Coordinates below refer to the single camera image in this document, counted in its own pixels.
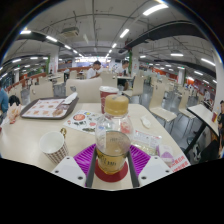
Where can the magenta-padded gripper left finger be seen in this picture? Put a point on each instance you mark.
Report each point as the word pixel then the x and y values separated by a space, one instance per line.
pixel 68 170

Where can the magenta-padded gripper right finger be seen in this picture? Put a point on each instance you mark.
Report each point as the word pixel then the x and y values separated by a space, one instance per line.
pixel 155 170

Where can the clear bottle of yellow drink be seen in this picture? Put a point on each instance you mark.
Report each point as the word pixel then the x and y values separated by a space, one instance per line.
pixel 113 146

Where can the purple tissue pack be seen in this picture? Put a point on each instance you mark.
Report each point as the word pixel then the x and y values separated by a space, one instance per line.
pixel 165 153

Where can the brown houndstooth paper cup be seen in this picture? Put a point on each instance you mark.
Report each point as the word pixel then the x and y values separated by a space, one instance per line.
pixel 56 151

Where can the white notice with red text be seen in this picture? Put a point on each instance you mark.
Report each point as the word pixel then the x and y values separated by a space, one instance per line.
pixel 179 164

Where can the clear plastic packet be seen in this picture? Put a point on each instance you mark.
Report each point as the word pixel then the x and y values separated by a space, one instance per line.
pixel 146 140

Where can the flat round red coaster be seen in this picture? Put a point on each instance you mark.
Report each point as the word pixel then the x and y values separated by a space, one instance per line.
pixel 100 175

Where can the crumpled white napkin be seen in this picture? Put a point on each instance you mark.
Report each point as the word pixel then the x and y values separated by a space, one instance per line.
pixel 146 121

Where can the colourful sticker sheet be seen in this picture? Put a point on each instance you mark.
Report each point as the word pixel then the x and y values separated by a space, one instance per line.
pixel 81 120

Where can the person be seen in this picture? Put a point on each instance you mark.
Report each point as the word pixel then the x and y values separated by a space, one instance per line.
pixel 213 146
pixel 93 70
pixel 123 70
pixel 3 101

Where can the dark food tray with paper liner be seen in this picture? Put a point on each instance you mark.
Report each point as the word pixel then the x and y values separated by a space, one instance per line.
pixel 43 108

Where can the white napkin on tray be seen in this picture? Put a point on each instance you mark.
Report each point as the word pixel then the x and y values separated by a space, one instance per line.
pixel 70 98

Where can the beige dining table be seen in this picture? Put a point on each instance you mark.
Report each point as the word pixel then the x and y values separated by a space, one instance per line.
pixel 201 115

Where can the small red box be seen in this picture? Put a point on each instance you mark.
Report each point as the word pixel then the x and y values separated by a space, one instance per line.
pixel 214 116

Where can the group of beige chairs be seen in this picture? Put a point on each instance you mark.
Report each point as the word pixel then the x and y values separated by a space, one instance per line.
pixel 83 90

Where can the red paper drink cup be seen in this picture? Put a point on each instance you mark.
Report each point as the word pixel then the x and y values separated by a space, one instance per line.
pixel 105 95

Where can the black backpack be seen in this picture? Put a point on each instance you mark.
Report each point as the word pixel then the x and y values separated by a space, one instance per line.
pixel 14 100

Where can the ceiling air conditioner unit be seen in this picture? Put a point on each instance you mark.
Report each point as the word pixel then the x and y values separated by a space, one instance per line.
pixel 70 31

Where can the group of ceiling lights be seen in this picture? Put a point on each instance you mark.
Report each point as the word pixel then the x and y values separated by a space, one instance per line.
pixel 155 9

